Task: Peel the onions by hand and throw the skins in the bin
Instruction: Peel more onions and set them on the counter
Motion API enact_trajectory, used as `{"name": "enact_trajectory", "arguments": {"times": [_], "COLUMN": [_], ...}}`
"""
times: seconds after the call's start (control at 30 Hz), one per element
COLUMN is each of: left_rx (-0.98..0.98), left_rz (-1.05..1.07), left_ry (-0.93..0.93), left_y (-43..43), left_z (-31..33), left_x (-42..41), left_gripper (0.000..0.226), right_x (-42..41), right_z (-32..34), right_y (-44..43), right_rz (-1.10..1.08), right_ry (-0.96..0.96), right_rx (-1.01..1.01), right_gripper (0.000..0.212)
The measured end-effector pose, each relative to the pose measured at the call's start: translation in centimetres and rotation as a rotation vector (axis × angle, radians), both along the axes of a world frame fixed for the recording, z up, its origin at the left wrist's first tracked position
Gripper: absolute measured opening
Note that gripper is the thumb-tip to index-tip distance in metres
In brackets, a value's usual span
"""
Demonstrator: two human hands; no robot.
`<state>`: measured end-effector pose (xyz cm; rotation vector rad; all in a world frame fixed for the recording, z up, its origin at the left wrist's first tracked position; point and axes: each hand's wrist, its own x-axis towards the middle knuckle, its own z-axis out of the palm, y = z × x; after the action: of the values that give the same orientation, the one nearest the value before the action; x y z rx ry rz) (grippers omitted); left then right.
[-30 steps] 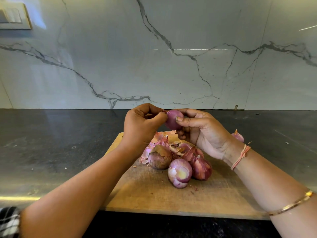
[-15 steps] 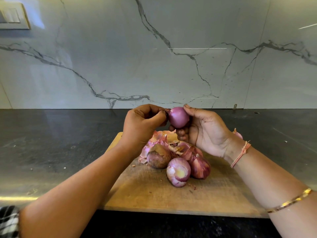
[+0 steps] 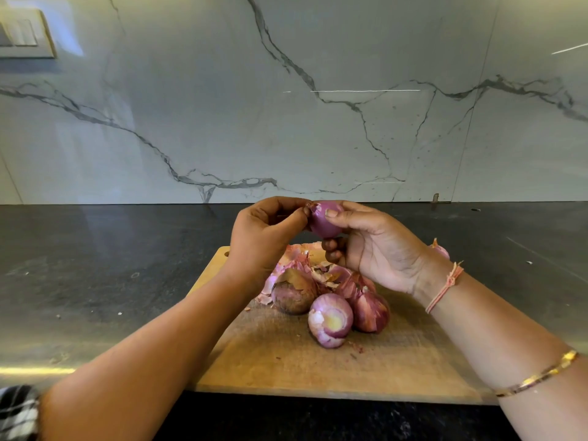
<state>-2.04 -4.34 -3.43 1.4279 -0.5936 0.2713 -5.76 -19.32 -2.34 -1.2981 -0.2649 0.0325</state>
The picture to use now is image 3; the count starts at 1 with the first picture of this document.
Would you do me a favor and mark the person's right hand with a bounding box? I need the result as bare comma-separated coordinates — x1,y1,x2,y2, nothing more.
317,200,451,300

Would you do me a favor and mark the person's left hand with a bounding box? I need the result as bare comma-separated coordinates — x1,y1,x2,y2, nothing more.
225,196,311,292

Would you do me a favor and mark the pile of onion peels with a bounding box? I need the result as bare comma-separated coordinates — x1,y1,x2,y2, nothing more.
257,240,378,307

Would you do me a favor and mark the small red onion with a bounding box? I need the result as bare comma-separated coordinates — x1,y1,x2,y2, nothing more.
429,238,452,262

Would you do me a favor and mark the brownish red onion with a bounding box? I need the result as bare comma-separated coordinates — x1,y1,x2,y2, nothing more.
271,268,319,316

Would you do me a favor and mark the red onion with pale patch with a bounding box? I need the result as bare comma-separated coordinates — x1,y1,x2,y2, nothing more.
307,292,355,350

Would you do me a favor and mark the person's right forearm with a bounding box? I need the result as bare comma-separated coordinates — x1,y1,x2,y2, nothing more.
421,271,588,441

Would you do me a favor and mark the person's left forearm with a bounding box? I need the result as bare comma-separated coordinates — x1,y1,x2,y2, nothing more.
39,275,260,441

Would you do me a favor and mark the wooden cutting board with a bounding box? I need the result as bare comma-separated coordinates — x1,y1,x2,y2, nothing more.
188,243,499,405

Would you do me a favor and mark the gold bangle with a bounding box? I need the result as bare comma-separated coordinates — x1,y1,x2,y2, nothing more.
494,349,580,399

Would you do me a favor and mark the black white plaid sleeve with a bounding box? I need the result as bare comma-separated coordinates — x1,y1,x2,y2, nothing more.
0,385,42,441

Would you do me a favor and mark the orange thread bracelet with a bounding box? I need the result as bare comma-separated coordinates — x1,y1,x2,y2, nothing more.
425,262,465,316

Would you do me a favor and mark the white wall switch plate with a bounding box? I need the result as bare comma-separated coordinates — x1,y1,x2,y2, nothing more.
0,8,58,59

